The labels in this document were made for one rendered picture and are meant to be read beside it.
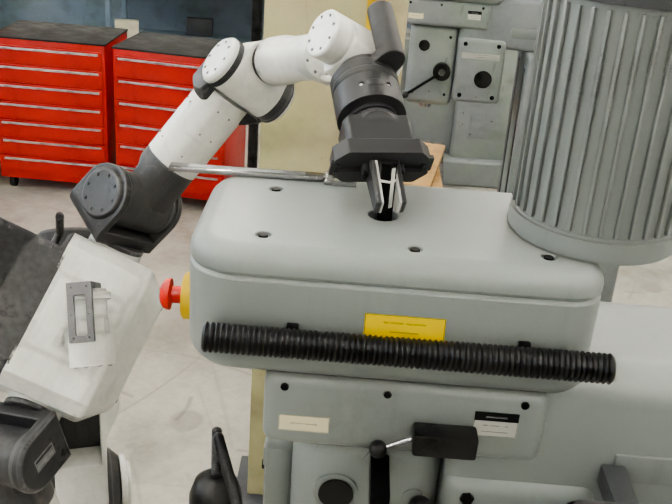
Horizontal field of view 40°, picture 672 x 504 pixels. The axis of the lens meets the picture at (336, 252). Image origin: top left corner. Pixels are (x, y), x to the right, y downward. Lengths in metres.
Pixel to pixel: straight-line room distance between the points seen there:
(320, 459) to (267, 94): 0.57
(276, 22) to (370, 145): 1.73
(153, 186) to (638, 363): 0.78
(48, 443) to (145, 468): 2.28
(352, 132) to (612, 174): 0.31
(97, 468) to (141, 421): 2.05
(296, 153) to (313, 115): 0.13
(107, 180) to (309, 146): 1.49
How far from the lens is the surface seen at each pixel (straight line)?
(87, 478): 1.99
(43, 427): 1.48
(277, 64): 1.36
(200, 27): 10.01
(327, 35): 1.21
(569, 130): 1.02
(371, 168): 1.10
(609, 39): 1.00
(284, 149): 2.91
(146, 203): 1.50
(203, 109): 1.45
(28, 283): 1.49
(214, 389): 4.20
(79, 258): 1.49
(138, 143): 6.02
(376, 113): 1.14
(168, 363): 4.39
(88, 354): 1.37
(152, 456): 3.82
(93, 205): 1.49
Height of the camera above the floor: 2.31
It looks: 25 degrees down
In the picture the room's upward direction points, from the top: 4 degrees clockwise
